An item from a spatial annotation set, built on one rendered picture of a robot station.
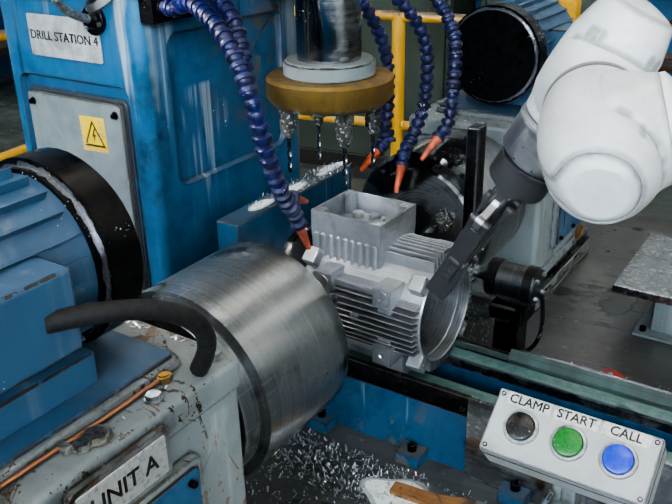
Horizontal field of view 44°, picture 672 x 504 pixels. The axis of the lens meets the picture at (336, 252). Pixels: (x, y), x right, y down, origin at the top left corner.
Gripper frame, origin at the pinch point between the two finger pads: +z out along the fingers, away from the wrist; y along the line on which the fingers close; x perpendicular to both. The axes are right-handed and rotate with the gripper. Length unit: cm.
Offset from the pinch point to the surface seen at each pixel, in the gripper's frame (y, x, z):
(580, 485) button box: 23.9, 25.8, -7.6
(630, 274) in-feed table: -51, 20, 10
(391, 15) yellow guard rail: -227, -115, 75
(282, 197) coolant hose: 13.1, -20.7, -2.0
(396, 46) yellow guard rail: -226, -107, 84
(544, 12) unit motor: -69, -24, -13
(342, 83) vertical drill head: -1.8, -26.7, -11.4
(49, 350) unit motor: 56, -14, -10
